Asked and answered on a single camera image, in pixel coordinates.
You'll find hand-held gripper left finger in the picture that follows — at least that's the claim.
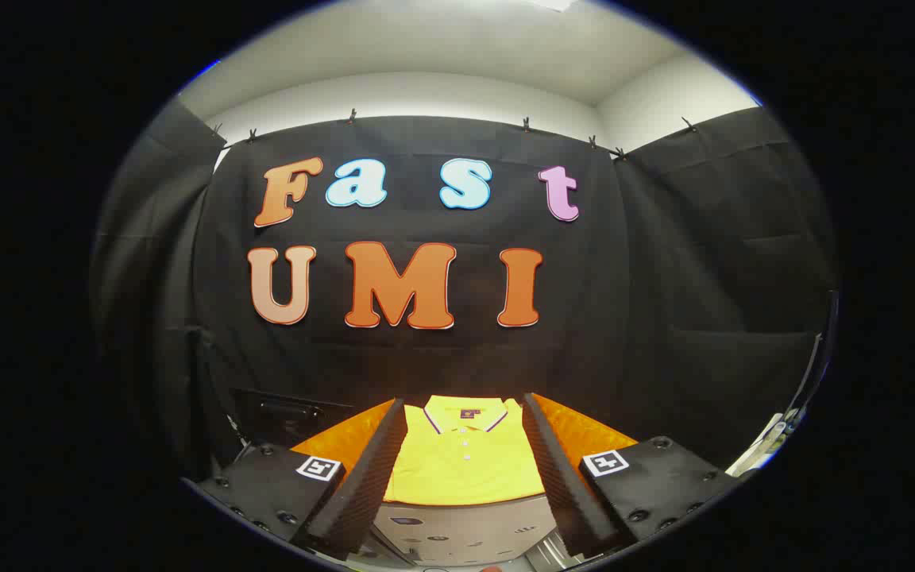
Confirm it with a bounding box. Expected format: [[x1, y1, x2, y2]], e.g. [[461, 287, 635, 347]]
[[186, 397, 409, 559]]

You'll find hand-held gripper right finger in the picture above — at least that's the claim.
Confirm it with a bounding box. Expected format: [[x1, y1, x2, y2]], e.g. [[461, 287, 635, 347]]
[[521, 392, 746, 561]]

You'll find yellow polo shirt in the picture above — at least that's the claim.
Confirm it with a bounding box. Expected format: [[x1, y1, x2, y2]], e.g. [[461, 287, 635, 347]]
[[382, 395, 547, 507]]

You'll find grey box appliance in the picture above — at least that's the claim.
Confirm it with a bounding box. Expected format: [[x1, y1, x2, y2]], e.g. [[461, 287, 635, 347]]
[[369, 493, 585, 571]]

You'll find black backdrop cloth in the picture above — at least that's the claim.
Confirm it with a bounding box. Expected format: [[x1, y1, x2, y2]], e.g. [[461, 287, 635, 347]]
[[91, 99, 228, 481], [612, 106, 838, 471], [191, 114, 633, 446]]

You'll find row of black cloth clips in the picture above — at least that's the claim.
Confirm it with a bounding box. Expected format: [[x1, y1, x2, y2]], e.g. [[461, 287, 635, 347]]
[[210, 107, 701, 160]]

